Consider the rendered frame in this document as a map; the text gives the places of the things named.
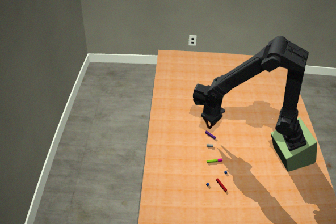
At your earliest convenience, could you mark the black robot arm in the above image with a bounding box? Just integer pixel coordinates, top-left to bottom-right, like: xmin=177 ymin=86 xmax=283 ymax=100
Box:
xmin=193 ymin=36 xmax=309 ymax=151

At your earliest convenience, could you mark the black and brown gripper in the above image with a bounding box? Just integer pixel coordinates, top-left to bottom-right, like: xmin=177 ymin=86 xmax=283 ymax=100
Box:
xmin=201 ymin=105 xmax=225 ymax=129

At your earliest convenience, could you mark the red rod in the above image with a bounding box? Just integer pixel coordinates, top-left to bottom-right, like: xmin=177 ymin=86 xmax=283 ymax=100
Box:
xmin=216 ymin=179 xmax=227 ymax=192

